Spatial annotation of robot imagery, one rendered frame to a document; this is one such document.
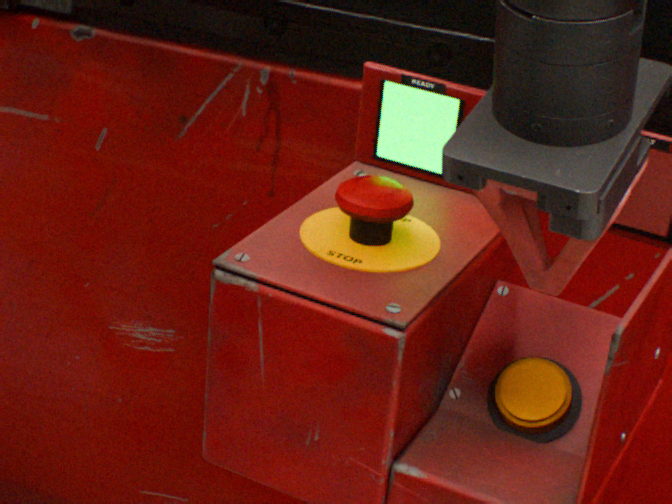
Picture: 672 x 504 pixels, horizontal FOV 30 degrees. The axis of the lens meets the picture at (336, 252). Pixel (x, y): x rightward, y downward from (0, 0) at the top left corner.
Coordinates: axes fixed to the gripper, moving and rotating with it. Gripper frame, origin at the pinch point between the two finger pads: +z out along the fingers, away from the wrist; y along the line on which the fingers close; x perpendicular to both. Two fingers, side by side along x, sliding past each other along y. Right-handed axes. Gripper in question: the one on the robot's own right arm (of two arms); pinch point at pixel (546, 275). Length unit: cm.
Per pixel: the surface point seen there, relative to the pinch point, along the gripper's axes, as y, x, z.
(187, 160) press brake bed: 20.4, 35.9, 17.8
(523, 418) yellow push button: -1.3, 0.1, 8.4
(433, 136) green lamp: 10.3, 10.5, 1.8
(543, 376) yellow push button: 1.0, 0.0, 7.5
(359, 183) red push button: 2.2, 10.8, -0.3
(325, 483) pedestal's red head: -7.6, 7.9, 10.7
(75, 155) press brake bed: 19, 46, 19
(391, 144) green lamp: 10.0, 13.0, 2.9
